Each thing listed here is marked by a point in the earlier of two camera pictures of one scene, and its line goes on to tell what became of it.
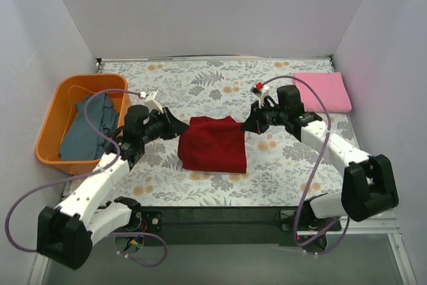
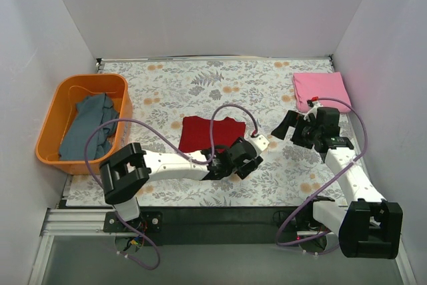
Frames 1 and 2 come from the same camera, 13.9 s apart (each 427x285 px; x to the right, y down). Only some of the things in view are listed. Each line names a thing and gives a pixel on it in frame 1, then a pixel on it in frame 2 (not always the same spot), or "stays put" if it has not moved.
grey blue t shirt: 81,141 stays put
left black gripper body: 165,123 to 245,157
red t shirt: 213,145 stays put
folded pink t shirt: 329,86 stays put
